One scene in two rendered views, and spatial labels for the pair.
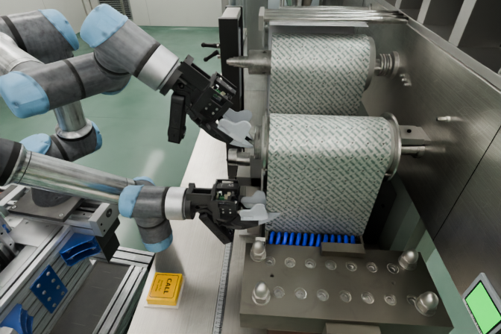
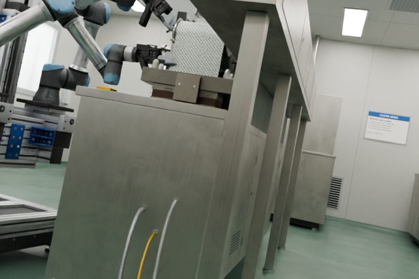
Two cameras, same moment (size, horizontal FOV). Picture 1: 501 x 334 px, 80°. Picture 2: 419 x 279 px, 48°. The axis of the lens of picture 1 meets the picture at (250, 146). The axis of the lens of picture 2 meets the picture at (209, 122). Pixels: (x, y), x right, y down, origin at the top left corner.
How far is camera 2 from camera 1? 1.96 m
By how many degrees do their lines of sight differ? 41
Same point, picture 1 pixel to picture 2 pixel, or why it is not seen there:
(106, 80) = not seen: outside the picture
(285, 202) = (180, 56)
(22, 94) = not seen: outside the picture
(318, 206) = (195, 60)
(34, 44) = (93, 7)
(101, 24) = not seen: outside the picture
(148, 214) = (116, 50)
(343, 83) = not seen: hidden behind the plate
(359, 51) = not seen: hidden behind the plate
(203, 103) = (158, 3)
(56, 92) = not seen: outside the picture
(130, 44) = not seen: outside the picture
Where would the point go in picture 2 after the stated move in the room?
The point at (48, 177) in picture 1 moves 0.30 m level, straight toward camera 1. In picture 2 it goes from (81, 30) to (102, 22)
